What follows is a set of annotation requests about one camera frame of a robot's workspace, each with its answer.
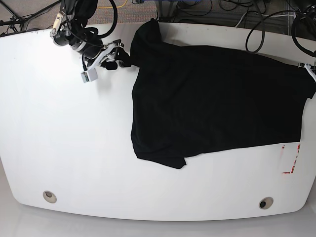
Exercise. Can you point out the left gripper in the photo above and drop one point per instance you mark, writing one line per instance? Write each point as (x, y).
(310, 69)

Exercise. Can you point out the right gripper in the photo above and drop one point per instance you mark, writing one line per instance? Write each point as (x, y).
(108, 56)

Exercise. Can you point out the black T-shirt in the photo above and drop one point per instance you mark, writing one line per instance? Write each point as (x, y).
(191, 100)

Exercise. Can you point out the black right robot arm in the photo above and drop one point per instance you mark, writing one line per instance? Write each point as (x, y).
(70, 28)

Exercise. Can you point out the red tape marking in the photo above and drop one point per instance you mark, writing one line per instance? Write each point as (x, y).
(288, 157)

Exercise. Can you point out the black tripod stand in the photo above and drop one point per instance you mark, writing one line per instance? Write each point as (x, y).
(19, 24)

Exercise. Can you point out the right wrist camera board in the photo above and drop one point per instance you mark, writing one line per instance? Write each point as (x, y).
(89, 75)

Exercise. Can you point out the right table cable grommet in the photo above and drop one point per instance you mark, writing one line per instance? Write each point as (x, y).
(266, 203)

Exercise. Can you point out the table cable grommet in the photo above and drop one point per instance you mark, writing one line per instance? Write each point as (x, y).
(49, 197)
(266, 203)

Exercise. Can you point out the left table cable grommet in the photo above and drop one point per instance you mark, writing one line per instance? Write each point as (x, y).
(49, 197)

